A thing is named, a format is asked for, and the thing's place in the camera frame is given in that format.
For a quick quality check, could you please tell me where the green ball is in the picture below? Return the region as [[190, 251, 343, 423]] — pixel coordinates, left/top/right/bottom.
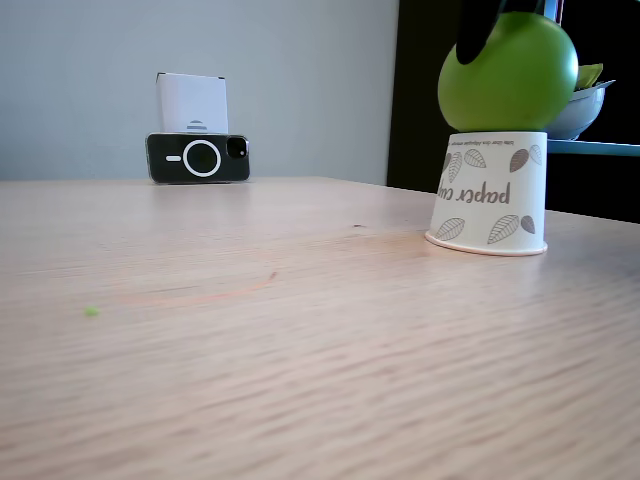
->
[[437, 10, 580, 134]]

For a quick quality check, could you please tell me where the leaf print paper cup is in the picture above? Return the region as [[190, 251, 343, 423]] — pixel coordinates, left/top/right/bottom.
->
[[424, 130, 550, 257]]

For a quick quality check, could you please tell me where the dark open shelf unit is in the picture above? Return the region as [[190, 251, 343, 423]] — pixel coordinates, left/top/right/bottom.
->
[[386, 0, 640, 225]]

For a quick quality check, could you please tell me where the green leafy item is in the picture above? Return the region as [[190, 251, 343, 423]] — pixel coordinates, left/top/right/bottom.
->
[[576, 62, 605, 92]]

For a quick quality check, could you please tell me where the white bowl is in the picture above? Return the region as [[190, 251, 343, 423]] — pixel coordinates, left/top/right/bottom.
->
[[546, 79, 617, 142]]

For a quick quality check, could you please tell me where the white cardboard box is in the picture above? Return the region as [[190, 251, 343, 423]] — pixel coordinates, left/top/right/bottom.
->
[[154, 71, 231, 137]]

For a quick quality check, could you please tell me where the black smartphone in clear case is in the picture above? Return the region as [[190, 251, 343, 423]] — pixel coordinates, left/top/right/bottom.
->
[[144, 131, 252, 186]]

